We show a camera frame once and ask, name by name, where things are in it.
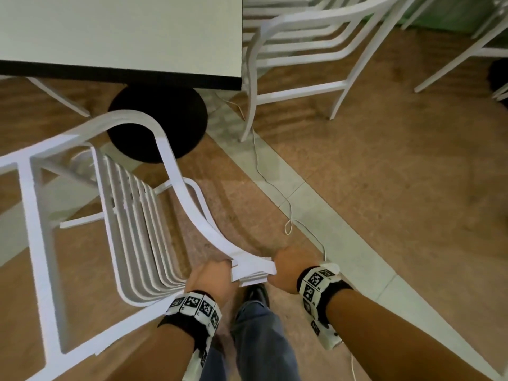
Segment white table with black edge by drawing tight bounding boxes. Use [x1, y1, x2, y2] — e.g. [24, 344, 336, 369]
[0, 0, 244, 92]

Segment person's left hand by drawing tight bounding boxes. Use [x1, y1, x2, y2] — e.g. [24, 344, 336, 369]
[186, 260, 239, 310]

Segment person's right hand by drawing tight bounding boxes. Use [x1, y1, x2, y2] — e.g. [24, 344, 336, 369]
[271, 248, 324, 295]

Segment white slatted metal chair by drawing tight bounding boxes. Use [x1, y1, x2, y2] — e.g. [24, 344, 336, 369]
[240, 0, 418, 143]
[401, 0, 508, 94]
[0, 75, 92, 118]
[0, 110, 278, 381]

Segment person's left forearm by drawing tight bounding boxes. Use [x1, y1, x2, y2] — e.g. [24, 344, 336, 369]
[114, 324, 200, 381]

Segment person's right forearm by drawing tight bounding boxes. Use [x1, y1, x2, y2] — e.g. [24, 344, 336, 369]
[325, 289, 493, 381]

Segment person's black shoe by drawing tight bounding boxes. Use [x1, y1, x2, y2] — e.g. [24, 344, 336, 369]
[240, 284, 271, 311]

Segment right wrist marker band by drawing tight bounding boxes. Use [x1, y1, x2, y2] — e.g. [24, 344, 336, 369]
[297, 263, 355, 351]

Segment thin white cable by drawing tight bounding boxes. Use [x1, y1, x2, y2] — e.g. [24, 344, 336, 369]
[216, 90, 358, 381]

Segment black round table base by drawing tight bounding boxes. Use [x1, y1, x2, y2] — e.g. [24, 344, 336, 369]
[107, 85, 208, 164]

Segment person's blue jeans legs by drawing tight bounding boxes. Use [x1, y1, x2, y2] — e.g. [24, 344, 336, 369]
[198, 301, 301, 381]

